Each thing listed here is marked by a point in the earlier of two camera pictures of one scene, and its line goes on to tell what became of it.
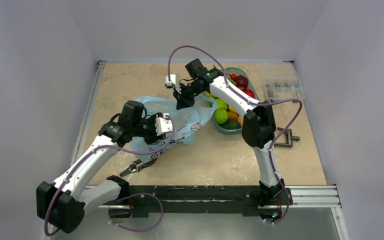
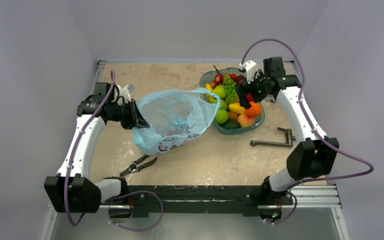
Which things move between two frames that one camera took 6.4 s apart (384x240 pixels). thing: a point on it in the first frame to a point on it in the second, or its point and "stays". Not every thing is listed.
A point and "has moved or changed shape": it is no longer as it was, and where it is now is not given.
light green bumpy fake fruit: [221, 116] stays
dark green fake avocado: [230, 125] stays
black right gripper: [184, 96] to [254, 89]
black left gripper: [153, 137] to [135, 119]
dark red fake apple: [242, 82] stays
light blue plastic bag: [186, 124] has moved or changed shape
